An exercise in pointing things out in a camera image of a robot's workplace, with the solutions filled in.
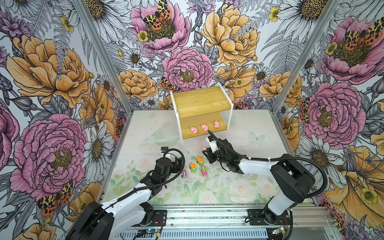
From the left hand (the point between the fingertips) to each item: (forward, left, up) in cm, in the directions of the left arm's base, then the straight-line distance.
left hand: (174, 162), depth 87 cm
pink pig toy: (+17, -25, +12) cm, 33 cm away
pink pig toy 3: (+14, -12, +12) cm, 22 cm away
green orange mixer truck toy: (+2, -15, -4) cm, 15 cm away
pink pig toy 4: (+6, -17, +4) cm, 19 cm away
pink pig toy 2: (+15, -18, +13) cm, 26 cm away
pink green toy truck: (-5, -17, -4) cm, 19 cm away
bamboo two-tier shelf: (+14, -14, +27) cm, 33 cm away
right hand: (+4, -18, +1) cm, 18 cm away
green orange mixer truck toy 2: (-2, -11, -4) cm, 11 cm away
